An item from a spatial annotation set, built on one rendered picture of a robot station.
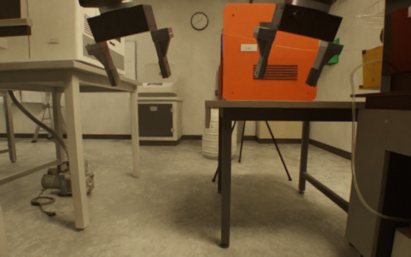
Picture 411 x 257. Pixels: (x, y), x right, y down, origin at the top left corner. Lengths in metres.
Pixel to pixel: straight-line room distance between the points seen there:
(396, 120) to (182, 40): 3.80
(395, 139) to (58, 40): 1.46
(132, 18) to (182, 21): 3.89
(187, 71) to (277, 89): 3.22
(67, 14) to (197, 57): 3.07
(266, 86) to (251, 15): 0.32
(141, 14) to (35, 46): 0.97
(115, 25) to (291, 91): 0.76
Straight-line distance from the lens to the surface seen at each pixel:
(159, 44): 0.47
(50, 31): 1.33
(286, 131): 3.89
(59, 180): 1.87
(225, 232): 1.08
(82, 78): 1.29
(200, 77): 4.04
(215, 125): 2.48
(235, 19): 1.00
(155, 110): 3.45
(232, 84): 0.93
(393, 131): 0.85
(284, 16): 0.46
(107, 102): 4.52
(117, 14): 0.48
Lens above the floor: 0.69
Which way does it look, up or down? 6 degrees down
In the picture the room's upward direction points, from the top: straight up
